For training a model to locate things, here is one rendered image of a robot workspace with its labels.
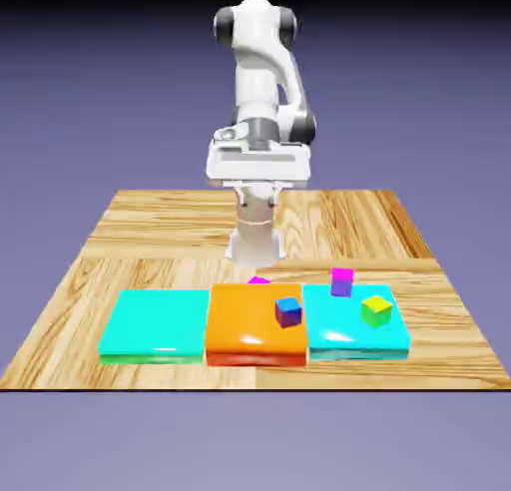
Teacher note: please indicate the small blue cube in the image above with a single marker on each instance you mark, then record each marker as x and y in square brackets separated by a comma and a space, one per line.
[288, 312]

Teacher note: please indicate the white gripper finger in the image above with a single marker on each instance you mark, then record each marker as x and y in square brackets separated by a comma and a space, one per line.
[241, 196]
[274, 196]

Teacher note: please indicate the small yellow cube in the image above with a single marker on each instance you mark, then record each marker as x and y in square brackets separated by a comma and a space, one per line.
[376, 310]

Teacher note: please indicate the large turquoise box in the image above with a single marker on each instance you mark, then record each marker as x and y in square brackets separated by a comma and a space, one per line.
[153, 323]

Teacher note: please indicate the large orange box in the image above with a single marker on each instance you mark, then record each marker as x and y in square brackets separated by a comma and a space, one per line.
[247, 319]

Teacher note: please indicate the large cyan box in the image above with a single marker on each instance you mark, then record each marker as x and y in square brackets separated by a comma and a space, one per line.
[343, 331]

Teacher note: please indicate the small magenta cube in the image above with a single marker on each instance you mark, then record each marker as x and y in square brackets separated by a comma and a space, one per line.
[258, 280]
[342, 282]

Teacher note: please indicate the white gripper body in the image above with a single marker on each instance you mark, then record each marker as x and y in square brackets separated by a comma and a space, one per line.
[259, 165]

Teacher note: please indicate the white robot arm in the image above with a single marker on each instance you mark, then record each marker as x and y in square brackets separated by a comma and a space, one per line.
[259, 60]

